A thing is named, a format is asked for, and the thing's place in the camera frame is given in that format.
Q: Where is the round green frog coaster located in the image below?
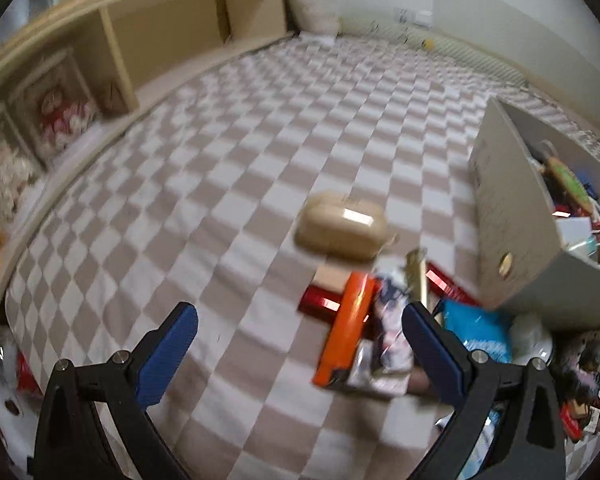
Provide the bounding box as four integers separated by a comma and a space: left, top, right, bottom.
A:
542, 157, 593, 211

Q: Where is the large white storage box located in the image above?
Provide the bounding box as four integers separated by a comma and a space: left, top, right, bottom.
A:
469, 96, 600, 333

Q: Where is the beige earbuds case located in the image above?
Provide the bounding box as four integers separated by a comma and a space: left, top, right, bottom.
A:
294, 191, 398, 263

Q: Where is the red lighter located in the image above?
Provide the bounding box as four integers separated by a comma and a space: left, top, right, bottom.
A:
299, 285, 343, 318

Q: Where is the orange tube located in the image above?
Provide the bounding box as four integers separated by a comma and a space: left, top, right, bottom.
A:
312, 272, 378, 388

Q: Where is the small brown box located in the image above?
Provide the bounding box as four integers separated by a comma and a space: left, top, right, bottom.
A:
97, 82, 131, 113

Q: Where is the wooden bed shelf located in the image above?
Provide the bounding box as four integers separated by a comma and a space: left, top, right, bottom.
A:
0, 0, 288, 331

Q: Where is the framed red white decoration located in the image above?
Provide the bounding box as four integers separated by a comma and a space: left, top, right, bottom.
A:
10, 50, 103, 163

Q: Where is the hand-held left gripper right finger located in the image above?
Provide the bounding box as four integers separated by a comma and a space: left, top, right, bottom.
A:
401, 302, 566, 480

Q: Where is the white wall switch panel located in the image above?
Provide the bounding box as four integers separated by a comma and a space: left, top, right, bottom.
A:
394, 7, 433, 27

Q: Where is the beige white checkered blanket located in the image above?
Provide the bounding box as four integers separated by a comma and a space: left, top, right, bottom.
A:
2, 35, 600, 480

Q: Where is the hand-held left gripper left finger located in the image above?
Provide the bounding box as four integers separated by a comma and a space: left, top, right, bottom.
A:
34, 301, 199, 480

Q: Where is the pale green bolster pillow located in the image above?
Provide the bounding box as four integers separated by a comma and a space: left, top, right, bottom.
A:
337, 17, 531, 86

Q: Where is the light wooden card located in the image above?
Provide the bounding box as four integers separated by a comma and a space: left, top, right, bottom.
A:
314, 265, 353, 293

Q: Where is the white printed packet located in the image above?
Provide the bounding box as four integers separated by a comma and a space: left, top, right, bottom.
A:
347, 267, 416, 396

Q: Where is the blue wipe packet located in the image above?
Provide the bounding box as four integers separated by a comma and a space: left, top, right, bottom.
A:
437, 299, 513, 363

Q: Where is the purple crochet scrunchie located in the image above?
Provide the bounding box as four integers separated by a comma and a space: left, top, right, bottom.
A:
550, 332, 600, 411

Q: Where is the gold lighter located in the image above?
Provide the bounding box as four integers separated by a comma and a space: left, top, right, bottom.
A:
405, 249, 431, 306

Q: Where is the white fluffy pillow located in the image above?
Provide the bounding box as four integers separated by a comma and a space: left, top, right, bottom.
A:
284, 0, 341, 37

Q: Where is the white round container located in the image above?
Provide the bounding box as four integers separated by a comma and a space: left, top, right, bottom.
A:
507, 312, 556, 363

